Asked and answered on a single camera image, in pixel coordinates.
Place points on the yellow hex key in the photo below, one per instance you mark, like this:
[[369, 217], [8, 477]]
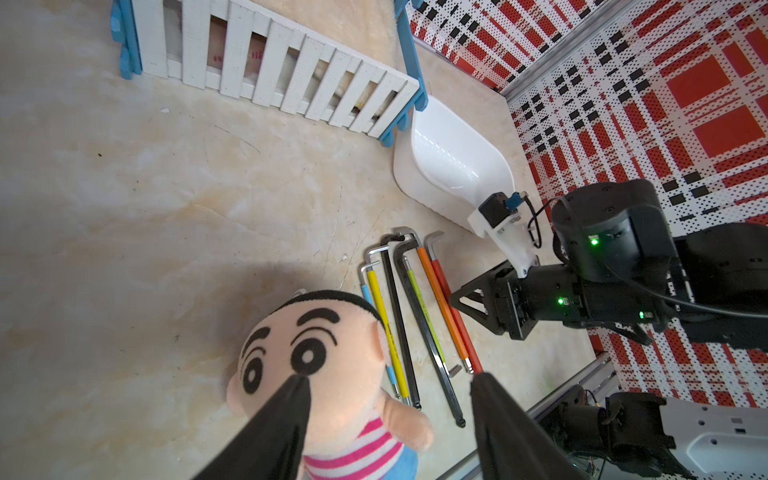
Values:
[[372, 293]]

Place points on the red hex key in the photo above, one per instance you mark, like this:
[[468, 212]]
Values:
[[430, 241]]

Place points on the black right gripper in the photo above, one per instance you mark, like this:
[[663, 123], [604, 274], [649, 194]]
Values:
[[506, 304]]

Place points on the white and blue toy crib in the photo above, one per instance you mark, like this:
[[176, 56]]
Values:
[[244, 50]]

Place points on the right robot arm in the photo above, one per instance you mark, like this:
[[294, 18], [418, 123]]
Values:
[[603, 256]]

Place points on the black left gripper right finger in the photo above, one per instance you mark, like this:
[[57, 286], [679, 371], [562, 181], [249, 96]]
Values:
[[510, 444]]

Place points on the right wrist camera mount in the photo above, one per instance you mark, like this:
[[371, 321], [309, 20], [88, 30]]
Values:
[[499, 219]]

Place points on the lime green hex key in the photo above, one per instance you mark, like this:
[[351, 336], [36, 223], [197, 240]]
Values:
[[427, 312]]

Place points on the white plastic storage box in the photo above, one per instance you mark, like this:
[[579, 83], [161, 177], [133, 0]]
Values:
[[446, 165]]

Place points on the large black hex key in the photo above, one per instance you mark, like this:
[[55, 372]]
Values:
[[421, 318]]

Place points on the cartoon boy plush doll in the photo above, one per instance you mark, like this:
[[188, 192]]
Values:
[[356, 430]]

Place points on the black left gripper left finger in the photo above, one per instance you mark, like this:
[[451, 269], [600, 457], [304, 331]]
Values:
[[270, 445]]

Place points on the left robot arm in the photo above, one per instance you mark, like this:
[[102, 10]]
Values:
[[639, 433]]

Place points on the thin black hex key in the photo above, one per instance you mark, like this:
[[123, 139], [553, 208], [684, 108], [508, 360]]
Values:
[[403, 365]]

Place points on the orange hex key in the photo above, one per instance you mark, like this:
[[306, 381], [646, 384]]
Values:
[[440, 297]]

